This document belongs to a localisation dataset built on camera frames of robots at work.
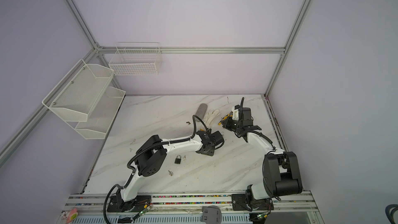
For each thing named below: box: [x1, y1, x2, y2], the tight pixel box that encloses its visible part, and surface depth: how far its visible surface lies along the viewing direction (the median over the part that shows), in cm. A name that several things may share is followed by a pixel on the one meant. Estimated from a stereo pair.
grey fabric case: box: [194, 103, 208, 122], surface depth 113 cm
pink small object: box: [66, 206, 79, 224], surface depth 70 cm
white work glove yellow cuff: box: [199, 108, 222, 132], surface depth 109 cm
